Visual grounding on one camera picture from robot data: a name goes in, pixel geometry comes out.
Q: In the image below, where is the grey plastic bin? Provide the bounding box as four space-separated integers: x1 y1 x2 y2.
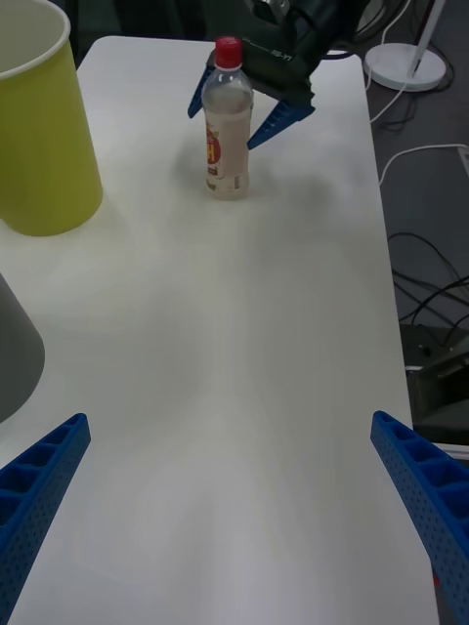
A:
0 272 46 424

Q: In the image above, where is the white cable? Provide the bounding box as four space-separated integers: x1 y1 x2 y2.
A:
364 0 416 124
378 143 469 188

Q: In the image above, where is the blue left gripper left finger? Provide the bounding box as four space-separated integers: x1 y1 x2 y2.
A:
0 412 92 625

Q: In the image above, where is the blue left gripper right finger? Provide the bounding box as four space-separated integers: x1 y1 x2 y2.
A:
369 410 469 625

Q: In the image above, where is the black box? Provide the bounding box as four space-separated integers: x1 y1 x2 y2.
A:
399 321 469 444

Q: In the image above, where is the black cable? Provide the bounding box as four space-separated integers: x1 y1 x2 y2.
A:
388 231 469 338

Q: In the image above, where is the clear bottle with red cap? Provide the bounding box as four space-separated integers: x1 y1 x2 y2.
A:
200 36 255 201

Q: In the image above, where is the yellow-green plastic bin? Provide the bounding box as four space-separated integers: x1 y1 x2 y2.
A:
0 0 105 237

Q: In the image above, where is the white floor stand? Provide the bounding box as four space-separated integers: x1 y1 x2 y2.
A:
363 0 448 93

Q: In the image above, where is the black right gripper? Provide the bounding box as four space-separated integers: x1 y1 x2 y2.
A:
187 9 324 151

